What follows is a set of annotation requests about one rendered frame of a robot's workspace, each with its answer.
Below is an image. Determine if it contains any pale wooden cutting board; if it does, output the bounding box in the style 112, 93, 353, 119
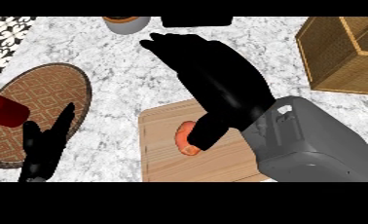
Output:
137, 97, 273, 183

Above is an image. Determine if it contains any dark red cup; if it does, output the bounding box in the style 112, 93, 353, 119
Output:
0, 95, 31, 129

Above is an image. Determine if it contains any brown patterned round placemat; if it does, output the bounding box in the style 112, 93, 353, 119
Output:
0, 62, 93, 169

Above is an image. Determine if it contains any brown wicker basket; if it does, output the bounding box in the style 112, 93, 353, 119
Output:
294, 17, 368, 95

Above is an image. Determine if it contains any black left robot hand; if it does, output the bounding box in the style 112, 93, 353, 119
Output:
18, 101, 78, 183

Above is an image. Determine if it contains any black appliance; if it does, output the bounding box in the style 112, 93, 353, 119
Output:
160, 17, 235, 28

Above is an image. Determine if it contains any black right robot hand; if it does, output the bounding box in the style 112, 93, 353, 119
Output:
137, 32, 278, 152

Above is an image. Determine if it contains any grey pot with brown rim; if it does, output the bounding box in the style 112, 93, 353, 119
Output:
100, 17, 152, 36

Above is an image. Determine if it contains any black and white patterned tile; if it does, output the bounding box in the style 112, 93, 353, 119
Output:
0, 17, 37, 73

